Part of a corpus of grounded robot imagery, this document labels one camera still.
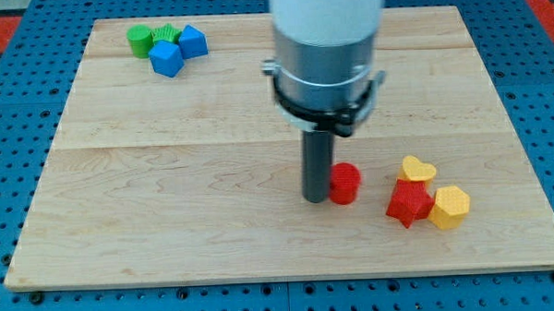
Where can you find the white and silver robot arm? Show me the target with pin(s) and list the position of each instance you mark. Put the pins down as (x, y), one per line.
(321, 71)

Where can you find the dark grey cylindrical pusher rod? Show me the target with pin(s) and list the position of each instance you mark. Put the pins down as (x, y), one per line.
(317, 153)

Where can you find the red cylinder block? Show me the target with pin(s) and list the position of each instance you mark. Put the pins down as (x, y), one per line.
(344, 184)

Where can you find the light wooden board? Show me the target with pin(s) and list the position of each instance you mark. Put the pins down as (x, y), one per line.
(195, 180)

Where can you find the yellow heart block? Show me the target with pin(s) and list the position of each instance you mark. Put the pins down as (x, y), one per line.
(412, 169)

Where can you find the red star block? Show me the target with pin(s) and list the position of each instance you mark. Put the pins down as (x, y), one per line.
(410, 201)

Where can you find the blue cube block rear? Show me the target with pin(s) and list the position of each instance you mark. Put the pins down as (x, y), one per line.
(192, 42)

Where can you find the blue cube block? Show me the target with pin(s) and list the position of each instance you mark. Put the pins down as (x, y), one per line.
(166, 59)
(192, 42)

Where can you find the blue cube block front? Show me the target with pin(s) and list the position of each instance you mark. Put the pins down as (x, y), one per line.
(166, 59)

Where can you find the green star block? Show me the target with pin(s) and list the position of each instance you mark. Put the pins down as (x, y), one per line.
(167, 33)

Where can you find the yellow hexagon block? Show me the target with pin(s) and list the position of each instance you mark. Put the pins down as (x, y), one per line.
(451, 206)

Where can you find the green cylinder block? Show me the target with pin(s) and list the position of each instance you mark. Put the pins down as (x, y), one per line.
(140, 40)

